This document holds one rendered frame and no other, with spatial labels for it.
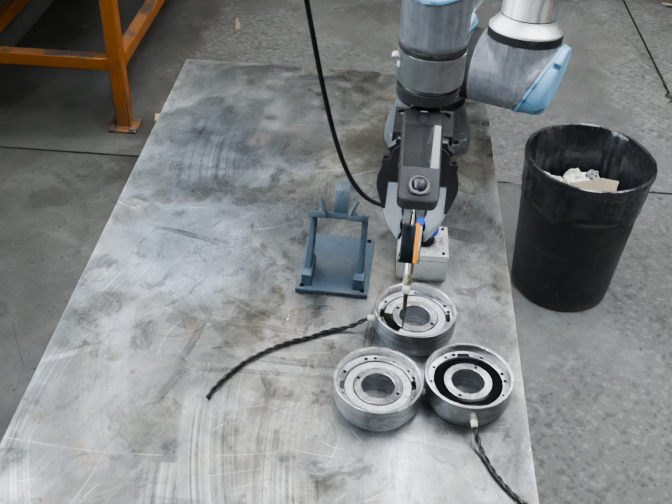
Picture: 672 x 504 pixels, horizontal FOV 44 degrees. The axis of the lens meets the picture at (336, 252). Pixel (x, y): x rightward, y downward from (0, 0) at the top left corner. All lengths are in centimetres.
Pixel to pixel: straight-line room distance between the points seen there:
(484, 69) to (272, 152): 38
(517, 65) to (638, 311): 129
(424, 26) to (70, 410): 59
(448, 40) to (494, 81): 45
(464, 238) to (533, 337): 107
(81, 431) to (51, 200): 185
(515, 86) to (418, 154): 44
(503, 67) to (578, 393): 109
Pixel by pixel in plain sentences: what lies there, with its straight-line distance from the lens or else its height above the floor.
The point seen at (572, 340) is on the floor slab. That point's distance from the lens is 235.
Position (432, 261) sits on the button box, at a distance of 117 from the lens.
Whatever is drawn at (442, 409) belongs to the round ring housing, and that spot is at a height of 82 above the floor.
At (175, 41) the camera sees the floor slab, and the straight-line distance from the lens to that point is 377.
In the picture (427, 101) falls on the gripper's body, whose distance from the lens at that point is 94.
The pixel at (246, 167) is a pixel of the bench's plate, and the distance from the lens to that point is 141.
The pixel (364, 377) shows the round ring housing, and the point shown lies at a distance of 101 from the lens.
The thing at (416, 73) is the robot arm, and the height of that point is 116.
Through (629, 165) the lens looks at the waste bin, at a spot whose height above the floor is 36.
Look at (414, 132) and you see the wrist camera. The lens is 95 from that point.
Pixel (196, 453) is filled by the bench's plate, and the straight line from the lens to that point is 98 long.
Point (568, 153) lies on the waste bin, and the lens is 245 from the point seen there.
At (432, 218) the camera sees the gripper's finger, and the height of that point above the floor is 96.
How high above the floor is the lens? 157
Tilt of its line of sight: 39 degrees down
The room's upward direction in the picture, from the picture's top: 2 degrees clockwise
